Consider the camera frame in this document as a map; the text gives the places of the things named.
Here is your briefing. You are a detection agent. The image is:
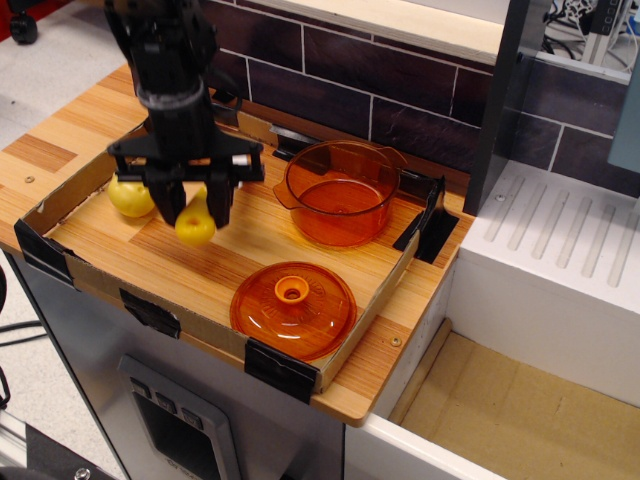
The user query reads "taped cardboard fence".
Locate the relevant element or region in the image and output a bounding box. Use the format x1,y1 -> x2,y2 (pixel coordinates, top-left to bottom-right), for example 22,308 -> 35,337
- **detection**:
13,97 -> 460,405

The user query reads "black caster wheel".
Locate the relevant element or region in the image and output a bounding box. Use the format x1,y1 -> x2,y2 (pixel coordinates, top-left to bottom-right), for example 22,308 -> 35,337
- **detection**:
9,11 -> 38,45

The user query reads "grey toy oven front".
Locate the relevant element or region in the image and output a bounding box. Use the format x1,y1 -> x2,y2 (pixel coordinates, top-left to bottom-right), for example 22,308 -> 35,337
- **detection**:
117,353 -> 242,480

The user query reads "orange transparent pot lid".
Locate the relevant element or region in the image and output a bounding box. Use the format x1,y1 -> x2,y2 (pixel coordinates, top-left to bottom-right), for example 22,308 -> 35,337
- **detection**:
230,262 -> 358,362

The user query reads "yellow toy potato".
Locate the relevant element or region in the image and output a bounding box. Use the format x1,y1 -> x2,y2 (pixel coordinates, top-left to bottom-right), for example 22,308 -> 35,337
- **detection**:
107,175 -> 155,218

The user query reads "orange transparent plastic pot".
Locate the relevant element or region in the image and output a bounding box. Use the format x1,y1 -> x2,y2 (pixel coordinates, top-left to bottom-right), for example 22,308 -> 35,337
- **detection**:
273,140 -> 407,247

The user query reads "white toy sink unit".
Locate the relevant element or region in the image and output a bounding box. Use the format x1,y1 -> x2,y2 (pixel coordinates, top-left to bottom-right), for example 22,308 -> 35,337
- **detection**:
344,163 -> 639,479

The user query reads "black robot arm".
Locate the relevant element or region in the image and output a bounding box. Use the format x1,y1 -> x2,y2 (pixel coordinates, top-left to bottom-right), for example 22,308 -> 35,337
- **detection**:
103,1 -> 264,228

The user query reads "dark grey vertical post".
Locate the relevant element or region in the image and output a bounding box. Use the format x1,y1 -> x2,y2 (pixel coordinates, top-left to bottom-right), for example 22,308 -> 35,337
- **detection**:
464,0 -> 550,215

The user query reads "yellow handled white toy knife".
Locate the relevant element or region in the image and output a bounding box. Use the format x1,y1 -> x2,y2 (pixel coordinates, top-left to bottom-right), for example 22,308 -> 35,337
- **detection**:
174,155 -> 250,246

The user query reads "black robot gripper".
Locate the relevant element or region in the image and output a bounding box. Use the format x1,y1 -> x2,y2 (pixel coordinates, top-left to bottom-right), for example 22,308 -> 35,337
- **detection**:
107,84 -> 265,229

